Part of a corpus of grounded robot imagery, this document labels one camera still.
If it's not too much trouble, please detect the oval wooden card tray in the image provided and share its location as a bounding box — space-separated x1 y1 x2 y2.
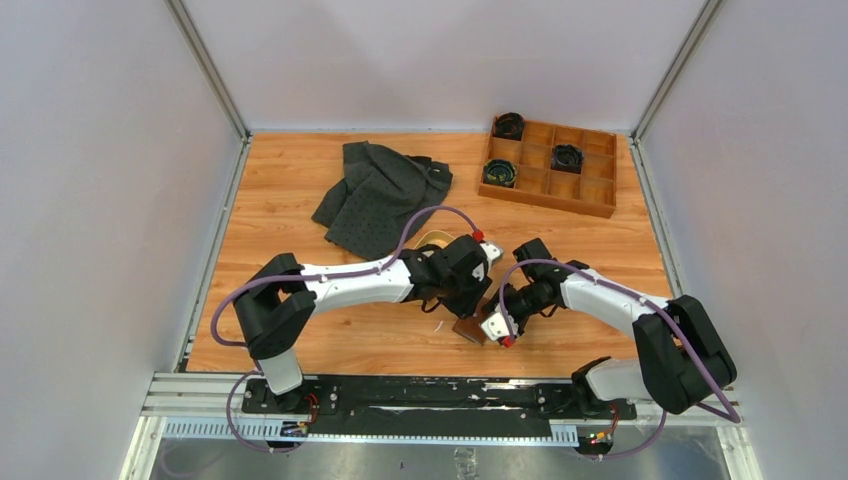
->
414 230 456 252

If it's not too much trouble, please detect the brown leather card holder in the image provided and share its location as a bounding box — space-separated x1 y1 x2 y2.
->
452 296 490 346

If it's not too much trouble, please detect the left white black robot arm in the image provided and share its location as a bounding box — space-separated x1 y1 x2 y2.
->
233 233 503 413

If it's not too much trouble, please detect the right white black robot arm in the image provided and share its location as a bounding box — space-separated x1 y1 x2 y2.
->
480 238 738 418

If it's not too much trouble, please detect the dark green coiled belt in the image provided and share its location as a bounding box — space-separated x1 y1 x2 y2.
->
482 158 517 188

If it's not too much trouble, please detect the dark grey dotted cloth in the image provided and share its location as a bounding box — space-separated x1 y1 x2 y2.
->
312 141 453 261

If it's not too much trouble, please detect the wooden compartment tray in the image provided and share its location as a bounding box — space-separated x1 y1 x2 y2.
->
477 115 617 218

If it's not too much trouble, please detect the black coiled belt middle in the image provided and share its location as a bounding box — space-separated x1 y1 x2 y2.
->
550 144 584 174

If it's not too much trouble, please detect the black coiled belt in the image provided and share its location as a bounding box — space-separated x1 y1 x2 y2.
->
492 112 526 141
550 144 584 174

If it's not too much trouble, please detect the black coiled belt top left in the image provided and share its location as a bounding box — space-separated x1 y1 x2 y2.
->
492 112 526 141

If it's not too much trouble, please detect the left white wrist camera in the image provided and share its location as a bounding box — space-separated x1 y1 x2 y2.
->
479 241 504 271

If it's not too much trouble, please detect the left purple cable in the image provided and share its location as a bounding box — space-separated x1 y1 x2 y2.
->
210 205 486 456

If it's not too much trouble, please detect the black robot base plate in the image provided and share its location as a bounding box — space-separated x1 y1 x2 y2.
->
239 375 636 438

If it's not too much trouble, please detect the aluminium frame rail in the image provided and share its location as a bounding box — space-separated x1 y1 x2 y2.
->
140 370 745 429

